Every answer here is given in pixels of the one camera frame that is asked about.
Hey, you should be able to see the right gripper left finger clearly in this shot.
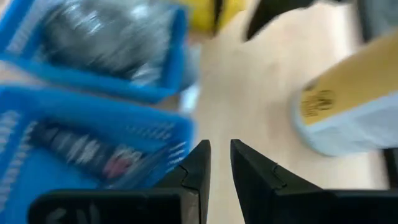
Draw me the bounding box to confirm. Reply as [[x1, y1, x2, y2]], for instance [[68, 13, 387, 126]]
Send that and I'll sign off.
[[27, 139, 211, 224]]

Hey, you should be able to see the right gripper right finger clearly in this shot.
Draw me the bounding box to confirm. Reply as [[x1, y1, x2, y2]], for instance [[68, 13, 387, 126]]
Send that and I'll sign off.
[[230, 139, 398, 224]]

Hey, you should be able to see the small white Crest toothpaste tube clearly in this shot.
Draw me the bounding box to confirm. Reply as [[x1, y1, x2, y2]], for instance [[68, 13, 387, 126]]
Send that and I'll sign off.
[[102, 146, 175, 190]]

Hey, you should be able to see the dark navy tube black cap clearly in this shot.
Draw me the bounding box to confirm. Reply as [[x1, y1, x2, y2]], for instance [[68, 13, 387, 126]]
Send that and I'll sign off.
[[29, 123, 147, 184]]

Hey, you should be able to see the dark round disc plastic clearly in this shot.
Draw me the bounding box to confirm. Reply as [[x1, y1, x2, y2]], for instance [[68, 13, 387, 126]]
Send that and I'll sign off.
[[39, 0, 175, 86]]

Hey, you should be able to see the blue plastic basket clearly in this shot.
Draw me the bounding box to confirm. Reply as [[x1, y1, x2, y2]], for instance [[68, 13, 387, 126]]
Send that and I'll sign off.
[[0, 0, 190, 105], [0, 86, 196, 224]]

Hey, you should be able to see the yellow canister white lid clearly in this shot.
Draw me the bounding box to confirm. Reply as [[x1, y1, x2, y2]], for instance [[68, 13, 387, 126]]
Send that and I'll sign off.
[[290, 29, 398, 158]]

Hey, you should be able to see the yellow plastic basket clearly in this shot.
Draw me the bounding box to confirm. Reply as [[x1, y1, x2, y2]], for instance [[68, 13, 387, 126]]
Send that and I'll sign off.
[[183, 0, 249, 34]]

